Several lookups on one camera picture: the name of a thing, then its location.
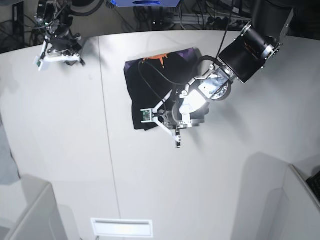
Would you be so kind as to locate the black gripper body second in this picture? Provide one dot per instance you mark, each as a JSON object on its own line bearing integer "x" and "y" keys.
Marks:
{"x": 173, "y": 118}

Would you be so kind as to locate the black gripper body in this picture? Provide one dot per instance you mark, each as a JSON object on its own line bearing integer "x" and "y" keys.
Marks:
{"x": 61, "y": 43}

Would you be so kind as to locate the black T-shirt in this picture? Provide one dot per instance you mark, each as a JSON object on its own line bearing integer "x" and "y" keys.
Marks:
{"x": 149, "y": 79}

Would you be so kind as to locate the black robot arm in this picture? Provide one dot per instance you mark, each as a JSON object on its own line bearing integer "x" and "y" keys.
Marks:
{"x": 55, "y": 18}

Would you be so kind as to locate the blue box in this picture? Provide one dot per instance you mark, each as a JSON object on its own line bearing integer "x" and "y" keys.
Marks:
{"x": 145, "y": 3}

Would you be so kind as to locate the white partition panel right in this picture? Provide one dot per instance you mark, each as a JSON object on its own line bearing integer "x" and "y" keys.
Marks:
{"x": 292, "y": 212}

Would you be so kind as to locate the white partition panel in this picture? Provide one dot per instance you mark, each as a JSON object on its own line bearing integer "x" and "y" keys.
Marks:
{"x": 29, "y": 211}
{"x": 292, "y": 212}

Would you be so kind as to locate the black keyboard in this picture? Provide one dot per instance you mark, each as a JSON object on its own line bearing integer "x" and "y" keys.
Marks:
{"x": 314, "y": 184}

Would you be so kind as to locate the white partition panel left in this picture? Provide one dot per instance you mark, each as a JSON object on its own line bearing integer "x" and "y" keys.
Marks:
{"x": 29, "y": 211}

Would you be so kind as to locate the black stand post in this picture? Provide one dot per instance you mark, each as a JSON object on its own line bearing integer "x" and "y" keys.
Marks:
{"x": 18, "y": 28}

